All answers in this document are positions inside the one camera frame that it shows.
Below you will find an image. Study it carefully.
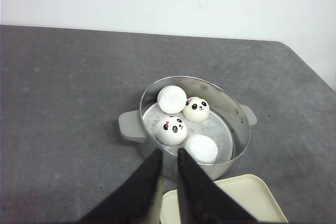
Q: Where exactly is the cream panda bun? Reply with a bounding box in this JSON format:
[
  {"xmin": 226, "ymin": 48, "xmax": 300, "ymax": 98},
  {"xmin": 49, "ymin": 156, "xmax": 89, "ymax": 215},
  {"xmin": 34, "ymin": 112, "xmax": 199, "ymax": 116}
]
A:
[{"xmin": 183, "ymin": 97, "xmax": 210, "ymax": 123}]

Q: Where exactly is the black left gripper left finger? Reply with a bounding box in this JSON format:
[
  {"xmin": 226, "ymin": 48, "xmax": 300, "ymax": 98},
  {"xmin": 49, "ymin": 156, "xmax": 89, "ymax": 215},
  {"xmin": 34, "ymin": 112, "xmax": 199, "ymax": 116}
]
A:
[{"xmin": 78, "ymin": 149, "xmax": 163, "ymax": 223}]

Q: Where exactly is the stainless steel steamer pot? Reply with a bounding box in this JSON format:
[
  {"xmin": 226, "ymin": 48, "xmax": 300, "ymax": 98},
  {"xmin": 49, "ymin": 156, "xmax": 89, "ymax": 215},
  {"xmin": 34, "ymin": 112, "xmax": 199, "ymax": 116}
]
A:
[{"xmin": 119, "ymin": 76, "xmax": 257, "ymax": 180}]

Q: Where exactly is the cream plastic tray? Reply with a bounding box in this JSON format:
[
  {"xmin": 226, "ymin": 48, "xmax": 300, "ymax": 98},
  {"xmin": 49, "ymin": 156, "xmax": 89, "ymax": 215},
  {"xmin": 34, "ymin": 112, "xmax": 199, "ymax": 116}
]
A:
[{"xmin": 160, "ymin": 174, "xmax": 288, "ymax": 223}]

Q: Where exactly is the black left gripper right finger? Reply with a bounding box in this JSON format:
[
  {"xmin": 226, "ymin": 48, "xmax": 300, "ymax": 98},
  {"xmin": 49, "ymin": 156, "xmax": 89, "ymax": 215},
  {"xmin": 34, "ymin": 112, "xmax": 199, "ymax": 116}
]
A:
[{"xmin": 177, "ymin": 148, "xmax": 258, "ymax": 223}]

